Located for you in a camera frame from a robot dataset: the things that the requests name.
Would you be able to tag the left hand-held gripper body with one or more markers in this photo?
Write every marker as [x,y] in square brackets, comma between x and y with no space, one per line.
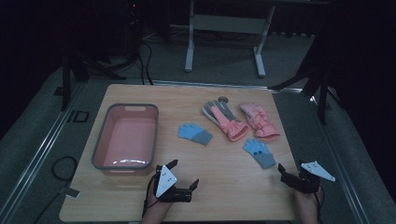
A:
[166,183]

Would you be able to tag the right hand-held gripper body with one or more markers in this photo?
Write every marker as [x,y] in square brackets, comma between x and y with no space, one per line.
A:
[306,183]

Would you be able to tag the blue knit glove with dots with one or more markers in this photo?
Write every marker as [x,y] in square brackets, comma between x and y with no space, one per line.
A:
[261,155]

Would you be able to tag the plain blue knit glove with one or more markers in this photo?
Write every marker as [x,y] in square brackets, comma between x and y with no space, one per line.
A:
[193,132]

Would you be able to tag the pink basin with grey rim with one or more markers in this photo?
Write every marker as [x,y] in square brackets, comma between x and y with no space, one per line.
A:
[124,146]

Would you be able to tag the pink and grey ski glove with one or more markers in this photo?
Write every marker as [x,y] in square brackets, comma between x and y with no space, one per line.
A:
[229,126]

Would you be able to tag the person's left hand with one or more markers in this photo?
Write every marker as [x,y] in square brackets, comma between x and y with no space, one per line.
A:
[155,205]

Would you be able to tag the pink quilted ski glove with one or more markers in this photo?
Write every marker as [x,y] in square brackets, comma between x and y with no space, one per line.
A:
[260,121]

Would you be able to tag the black tripod stand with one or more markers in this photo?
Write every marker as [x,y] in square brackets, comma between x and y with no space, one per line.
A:
[66,81]
[322,93]

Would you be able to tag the grey round table grommet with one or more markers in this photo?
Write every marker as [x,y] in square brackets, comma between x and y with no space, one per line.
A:
[223,99]

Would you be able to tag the grey tape piece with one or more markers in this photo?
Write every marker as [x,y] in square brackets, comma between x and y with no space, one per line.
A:
[72,192]

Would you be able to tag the dark equipment rack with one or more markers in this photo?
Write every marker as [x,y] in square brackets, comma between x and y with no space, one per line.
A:
[134,28]

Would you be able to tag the metal floor rail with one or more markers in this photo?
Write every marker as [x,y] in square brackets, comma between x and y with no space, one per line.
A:
[40,152]
[218,84]
[339,155]

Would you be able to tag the white metal desk frame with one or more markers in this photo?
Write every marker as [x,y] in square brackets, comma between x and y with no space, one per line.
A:
[227,24]

